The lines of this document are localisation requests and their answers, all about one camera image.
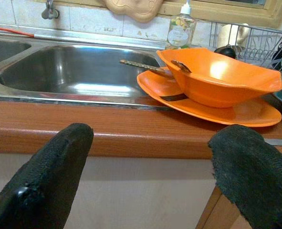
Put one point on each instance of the cream ceramic mug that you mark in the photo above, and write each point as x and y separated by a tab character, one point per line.
229	34

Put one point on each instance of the orange plastic plate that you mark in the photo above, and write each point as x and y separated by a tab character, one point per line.
250	114

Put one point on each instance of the black ladle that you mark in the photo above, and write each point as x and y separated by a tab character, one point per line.
225	52

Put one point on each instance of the orange plastic bowl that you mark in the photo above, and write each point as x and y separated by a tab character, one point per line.
222	83

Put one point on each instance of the golden brown spoon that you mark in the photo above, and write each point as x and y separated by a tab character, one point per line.
181	66
143	66

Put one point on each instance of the wood framed cabinet door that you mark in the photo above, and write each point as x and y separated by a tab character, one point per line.
217	214

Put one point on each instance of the beige cabinet front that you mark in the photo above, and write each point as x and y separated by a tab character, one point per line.
143	190

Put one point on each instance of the metal wall faucet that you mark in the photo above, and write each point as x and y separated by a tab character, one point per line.
49	12

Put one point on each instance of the beige cutting board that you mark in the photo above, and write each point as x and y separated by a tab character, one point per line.
136	9

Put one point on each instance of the stainless steel sink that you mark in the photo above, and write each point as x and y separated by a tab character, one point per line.
59	71

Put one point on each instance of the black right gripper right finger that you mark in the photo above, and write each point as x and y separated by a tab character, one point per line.
255	171

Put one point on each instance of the metal countertop joint strip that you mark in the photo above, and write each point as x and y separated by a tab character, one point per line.
279	142

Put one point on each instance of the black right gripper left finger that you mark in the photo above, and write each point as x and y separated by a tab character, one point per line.
47	176

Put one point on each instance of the clear dish soap bottle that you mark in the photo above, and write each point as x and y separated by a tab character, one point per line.
180	31

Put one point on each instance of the wooden window frame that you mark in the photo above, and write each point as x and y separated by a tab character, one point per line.
214	13

